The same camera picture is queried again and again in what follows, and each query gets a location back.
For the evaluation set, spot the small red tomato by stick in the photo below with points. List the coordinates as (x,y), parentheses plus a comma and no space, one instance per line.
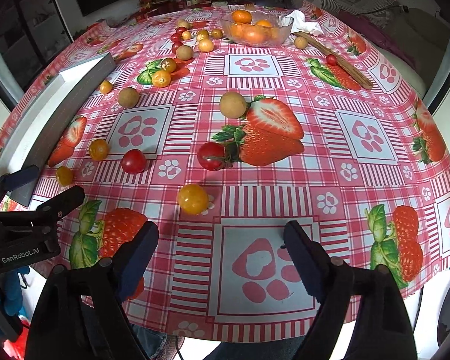
(331,60)

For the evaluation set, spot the red cherry tomato with stem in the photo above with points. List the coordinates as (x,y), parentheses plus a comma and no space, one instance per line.
(212,156)

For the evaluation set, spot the mandarin orange in bowl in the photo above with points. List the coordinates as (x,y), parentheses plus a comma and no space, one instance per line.
(254,35)

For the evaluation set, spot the dark greenish tomato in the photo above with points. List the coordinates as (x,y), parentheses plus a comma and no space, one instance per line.
(168,65)

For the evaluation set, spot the mandarin orange top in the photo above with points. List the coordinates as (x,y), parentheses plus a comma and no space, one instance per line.
(241,16)

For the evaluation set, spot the white crumpled tissue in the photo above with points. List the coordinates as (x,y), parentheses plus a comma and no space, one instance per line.
(296,20)

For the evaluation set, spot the orange yellow cherry tomato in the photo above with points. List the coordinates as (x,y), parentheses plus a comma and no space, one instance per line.
(98,150)

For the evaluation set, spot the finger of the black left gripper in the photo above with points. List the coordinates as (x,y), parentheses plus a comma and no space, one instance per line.
(56,202)
(11,181)

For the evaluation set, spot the small yellow cherry tomato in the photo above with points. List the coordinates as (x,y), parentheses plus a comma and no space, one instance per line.
(192,199)

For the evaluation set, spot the white shallow tray box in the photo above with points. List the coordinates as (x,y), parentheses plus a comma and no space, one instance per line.
(46,117)

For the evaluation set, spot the longan beside bowl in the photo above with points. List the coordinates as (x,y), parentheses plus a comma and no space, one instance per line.
(300,42)

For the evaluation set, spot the strawberry pattern pink tablecloth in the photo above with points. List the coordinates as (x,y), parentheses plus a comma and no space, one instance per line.
(364,171)

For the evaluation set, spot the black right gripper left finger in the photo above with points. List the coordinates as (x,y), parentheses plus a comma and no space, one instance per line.
(79,314)

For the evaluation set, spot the clear glass fruit bowl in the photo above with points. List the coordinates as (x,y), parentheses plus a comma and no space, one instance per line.
(277,33)

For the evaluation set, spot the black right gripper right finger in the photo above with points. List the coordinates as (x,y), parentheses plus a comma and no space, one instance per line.
(382,329)

